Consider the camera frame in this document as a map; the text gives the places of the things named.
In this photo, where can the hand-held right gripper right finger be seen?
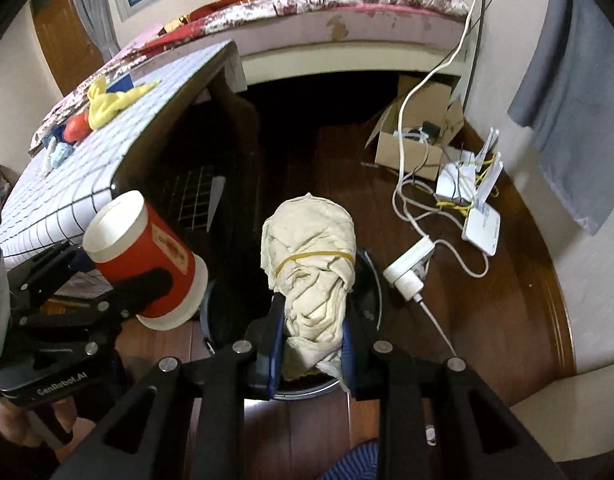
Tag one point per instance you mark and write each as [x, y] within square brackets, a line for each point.
[348, 360]

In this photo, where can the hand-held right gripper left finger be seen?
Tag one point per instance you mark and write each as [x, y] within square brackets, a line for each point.
[274, 345]

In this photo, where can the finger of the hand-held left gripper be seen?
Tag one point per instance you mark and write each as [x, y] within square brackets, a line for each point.
[52, 266]
[142, 287]

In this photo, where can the red paper cup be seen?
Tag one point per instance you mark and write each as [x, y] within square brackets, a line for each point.
[137, 245]

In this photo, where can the black trash bin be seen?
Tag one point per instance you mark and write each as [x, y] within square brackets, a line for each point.
[372, 300]

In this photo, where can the cream cloth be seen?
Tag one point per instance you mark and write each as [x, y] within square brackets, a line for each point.
[312, 260]

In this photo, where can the light blue small cloth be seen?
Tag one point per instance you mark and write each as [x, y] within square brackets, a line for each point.
[61, 155]

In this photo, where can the yellow cloth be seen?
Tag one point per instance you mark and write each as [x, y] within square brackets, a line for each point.
[104, 105]

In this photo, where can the person's left hand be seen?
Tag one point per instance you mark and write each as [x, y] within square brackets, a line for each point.
[12, 425]

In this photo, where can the yellow rubber band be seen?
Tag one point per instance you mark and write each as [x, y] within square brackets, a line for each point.
[307, 255]

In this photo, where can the table with checked white cloth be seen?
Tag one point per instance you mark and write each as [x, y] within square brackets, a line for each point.
[87, 170]

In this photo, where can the blue striped clothing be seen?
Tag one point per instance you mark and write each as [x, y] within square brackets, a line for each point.
[354, 462]

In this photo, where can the white power strip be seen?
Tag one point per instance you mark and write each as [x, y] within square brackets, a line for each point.
[407, 272]

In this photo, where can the white router with antennas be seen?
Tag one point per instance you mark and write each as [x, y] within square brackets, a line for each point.
[454, 185]
[482, 230]

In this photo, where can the blue box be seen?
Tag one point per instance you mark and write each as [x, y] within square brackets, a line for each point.
[122, 85]

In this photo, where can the cardboard box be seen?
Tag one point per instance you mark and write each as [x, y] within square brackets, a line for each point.
[402, 150]

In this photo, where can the wooden door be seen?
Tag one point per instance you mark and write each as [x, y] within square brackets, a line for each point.
[62, 45]

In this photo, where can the black power adapter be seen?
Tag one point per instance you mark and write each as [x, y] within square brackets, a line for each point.
[431, 129]

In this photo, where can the grey curtain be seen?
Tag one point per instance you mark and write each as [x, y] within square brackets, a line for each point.
[94, 10]

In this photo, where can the bed with floral sheet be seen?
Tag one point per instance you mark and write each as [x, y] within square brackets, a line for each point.
[367, 25]

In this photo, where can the grey towel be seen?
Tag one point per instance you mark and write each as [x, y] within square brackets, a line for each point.
[577, 110]

